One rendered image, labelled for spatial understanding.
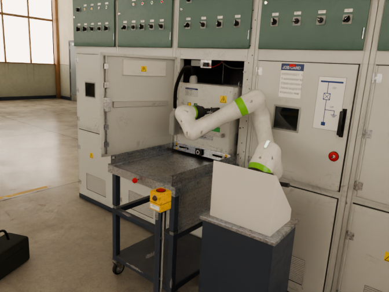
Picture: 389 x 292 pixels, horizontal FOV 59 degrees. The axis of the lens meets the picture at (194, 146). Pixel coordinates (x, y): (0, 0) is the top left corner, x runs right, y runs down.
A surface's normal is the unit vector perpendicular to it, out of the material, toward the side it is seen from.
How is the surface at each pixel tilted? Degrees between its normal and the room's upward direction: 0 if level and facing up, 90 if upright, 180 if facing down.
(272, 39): 90
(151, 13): 90
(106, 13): 90
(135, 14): 90
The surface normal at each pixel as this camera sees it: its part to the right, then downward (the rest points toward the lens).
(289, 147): -0.63, 0.14
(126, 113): 0.58, 0.22
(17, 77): 0.77, 0.18
